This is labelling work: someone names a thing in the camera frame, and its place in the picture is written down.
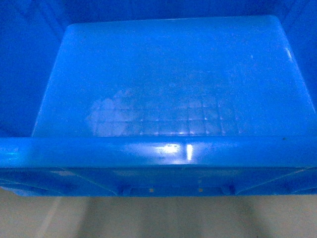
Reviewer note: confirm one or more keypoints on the blue plastic crate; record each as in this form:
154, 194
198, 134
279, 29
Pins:
141, 98

